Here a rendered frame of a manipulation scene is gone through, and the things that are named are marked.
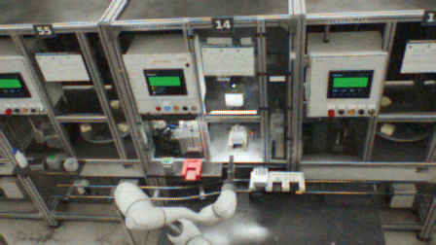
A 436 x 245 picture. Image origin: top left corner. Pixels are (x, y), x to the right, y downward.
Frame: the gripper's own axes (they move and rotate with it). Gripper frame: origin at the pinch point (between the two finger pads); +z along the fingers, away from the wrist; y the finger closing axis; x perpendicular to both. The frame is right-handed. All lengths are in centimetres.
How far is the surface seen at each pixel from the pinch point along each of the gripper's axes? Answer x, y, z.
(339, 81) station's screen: -65, 51, 18
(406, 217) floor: -138, -112, 44
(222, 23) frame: 0, 89, 21
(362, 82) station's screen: -78, 50, 18
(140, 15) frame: 51, 88, 36
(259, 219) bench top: -16.6, -44.4, -11.1
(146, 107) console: 56, 30, 20
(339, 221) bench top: -70, -44, -11
